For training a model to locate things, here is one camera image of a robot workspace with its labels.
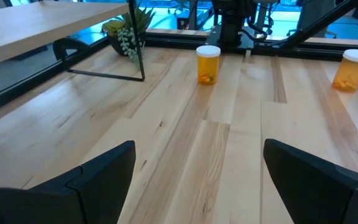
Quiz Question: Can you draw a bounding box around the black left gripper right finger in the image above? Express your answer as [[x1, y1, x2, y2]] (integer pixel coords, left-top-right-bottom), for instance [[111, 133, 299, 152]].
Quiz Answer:
[[263, 139, 358, 224]]

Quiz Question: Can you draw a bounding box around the office chair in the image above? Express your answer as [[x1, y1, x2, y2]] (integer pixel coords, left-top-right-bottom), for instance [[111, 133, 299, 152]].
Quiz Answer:
[[166, 0, 198, 30], [253, 0, 278, 35]]

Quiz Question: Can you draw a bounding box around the wide orange pill bottle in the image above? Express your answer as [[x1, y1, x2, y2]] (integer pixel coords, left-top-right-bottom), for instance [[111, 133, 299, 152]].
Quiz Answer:
[[196, 45, 222, 86], [331, 49, 358, 93]]

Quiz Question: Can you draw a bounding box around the wooden shelf with black legs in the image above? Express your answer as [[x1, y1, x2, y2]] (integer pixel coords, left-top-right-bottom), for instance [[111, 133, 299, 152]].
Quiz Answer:
[[0, 0, 145, 82]]

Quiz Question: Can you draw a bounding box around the green artificial succulent plant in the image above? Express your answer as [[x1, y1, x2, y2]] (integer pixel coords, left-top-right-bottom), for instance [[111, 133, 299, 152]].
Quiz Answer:
[[101, 7, 157, 66]]

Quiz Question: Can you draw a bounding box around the black clamp mount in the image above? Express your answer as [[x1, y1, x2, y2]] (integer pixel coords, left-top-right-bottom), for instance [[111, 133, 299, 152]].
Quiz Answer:
[[53, 36, 90, 63]]

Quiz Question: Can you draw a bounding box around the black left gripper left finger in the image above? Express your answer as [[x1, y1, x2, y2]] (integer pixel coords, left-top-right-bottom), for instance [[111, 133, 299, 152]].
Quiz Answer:
[[0, 140, 136, 224]]

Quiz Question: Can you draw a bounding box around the black aluminium table frame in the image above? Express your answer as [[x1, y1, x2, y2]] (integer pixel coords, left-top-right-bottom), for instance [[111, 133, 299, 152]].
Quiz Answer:
[[0, 0, 358, 118]]

